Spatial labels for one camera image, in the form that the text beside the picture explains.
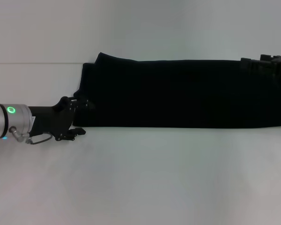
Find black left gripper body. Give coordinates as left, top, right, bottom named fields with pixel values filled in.
left=28, top=96, right=78, bottom=142

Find black t-shirt with FREE print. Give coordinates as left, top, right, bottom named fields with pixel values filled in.
left=73, top=52, right=281, bottom=128

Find left arm cable with connectors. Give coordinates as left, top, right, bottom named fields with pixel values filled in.
left=9, top=126, right=53, bottom=145

